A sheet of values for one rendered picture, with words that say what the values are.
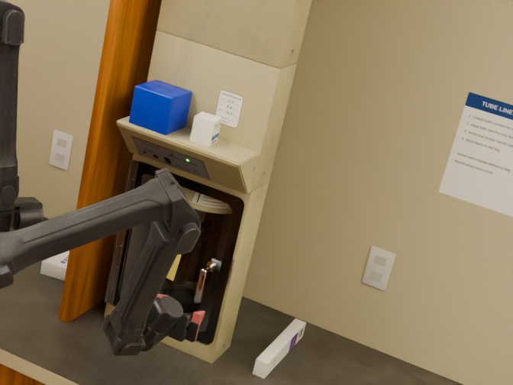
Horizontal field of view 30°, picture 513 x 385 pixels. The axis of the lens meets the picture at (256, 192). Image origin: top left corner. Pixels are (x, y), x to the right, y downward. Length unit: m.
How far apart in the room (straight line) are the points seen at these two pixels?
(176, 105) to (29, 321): 0.69
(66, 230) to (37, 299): 0.97
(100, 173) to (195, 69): 0.35
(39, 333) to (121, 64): 0.69
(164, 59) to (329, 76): 0.51
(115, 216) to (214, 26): 0.70
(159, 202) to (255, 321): 1.08
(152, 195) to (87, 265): 0.83
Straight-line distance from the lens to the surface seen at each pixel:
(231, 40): 2.19
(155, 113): 2.18
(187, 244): 1.74
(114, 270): 2.46
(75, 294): 2.47
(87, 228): 1.63
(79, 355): 2.37
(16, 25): 2.03
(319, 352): 2.61
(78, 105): 2.94
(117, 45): 2.24
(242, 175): 2.14
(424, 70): 2.50
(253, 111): 2.19
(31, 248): 1.62
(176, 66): 2.26
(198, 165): 2.19
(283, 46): 2.14
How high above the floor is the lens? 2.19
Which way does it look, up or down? 20 degrees down
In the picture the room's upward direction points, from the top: 13 degrees clockwise
